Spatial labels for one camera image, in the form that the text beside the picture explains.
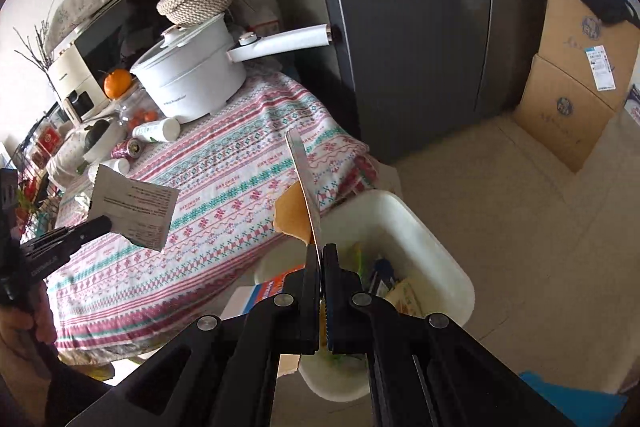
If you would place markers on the blue plastic object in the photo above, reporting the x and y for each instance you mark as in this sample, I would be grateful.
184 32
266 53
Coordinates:
570 399

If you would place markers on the pink white box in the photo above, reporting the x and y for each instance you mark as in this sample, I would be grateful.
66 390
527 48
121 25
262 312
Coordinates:
262 28

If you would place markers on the red soda can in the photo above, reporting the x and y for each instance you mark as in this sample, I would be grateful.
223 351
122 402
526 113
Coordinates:
127 149

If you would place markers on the white floral cloth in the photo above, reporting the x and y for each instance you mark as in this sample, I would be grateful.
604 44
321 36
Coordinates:
65 162

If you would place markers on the patterned tablecloth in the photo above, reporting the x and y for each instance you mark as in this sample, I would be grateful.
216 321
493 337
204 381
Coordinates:
240 187

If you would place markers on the white plastic bin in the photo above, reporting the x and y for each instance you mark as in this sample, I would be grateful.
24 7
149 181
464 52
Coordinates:
425 257

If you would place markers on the cream air fryer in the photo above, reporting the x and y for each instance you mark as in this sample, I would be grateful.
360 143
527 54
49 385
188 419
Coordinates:
70 77

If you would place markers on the dried branches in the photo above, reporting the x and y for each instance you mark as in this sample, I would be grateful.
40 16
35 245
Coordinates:
35 47

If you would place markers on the white printed package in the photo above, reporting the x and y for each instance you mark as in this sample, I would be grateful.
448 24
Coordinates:
632 104

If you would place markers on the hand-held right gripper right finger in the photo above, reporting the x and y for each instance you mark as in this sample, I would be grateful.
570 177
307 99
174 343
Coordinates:
345 317

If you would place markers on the white printed paper leaflet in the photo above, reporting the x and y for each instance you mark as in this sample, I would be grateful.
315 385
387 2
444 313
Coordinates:
135 209

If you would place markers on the person's left hand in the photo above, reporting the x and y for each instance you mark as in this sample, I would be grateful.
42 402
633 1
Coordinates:
20 327

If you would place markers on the white plastic bottle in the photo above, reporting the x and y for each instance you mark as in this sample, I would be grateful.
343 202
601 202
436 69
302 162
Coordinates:
157 129

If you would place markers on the orange white carton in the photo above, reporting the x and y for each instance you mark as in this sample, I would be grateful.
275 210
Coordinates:
265 289

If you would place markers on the glass jar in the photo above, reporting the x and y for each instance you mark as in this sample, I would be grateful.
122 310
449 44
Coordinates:
140 114

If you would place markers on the grey refrigerator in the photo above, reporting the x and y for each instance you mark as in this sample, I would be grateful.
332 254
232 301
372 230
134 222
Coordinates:
410 32

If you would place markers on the yellow white wrapper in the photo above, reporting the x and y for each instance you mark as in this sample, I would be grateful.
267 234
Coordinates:
405 299

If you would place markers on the cream microwave oven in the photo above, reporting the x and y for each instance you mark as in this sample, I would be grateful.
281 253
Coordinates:
100 47

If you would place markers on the large cardboard box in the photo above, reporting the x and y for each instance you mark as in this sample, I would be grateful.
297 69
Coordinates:
575 42
560 117

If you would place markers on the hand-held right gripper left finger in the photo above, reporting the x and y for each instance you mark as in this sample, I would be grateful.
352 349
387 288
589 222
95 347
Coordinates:
310 307

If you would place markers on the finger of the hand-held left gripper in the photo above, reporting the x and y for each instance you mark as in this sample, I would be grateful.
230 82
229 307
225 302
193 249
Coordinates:
75 232

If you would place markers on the white pedestal bowl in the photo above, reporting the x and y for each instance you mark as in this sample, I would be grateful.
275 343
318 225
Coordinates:
107 142

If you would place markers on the orange fruit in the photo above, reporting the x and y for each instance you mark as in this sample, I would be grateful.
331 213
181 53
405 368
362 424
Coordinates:
117 84

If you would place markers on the dark avocado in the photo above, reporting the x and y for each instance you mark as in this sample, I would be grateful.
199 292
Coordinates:
95 132

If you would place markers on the red label jar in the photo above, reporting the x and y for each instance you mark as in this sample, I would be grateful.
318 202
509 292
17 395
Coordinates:
50 142

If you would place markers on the brown cardboard piece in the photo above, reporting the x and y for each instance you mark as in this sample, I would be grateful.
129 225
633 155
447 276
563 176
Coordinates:
295 212

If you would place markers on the white electric pot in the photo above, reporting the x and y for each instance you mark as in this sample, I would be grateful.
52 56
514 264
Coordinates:
190 77

